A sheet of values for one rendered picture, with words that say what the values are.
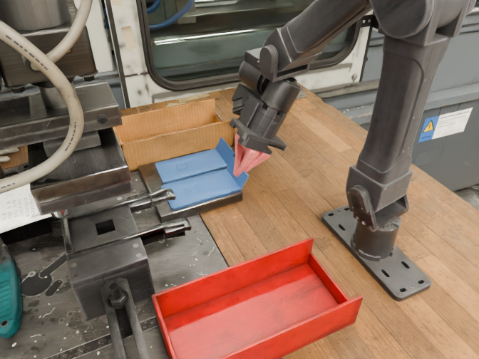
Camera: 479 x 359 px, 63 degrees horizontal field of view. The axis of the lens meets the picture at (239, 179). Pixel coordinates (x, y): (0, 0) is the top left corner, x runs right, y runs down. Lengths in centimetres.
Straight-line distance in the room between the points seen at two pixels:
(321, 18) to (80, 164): 37
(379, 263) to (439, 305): 10
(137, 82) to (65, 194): 72
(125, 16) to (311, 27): 59
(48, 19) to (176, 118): 55
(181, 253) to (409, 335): 36
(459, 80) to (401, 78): 135
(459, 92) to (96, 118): 159
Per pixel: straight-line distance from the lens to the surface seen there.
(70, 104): 42
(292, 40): 63
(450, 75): 180
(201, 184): 76
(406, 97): 52
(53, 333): 62
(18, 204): 77
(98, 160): 46
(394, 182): 59
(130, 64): 112
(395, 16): 49
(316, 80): 135
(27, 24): 45
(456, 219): 82
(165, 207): 72
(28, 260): 73
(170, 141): 84
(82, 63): 45
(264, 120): 70
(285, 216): 73
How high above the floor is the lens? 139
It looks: 38 degrees down
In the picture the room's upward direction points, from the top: straight up
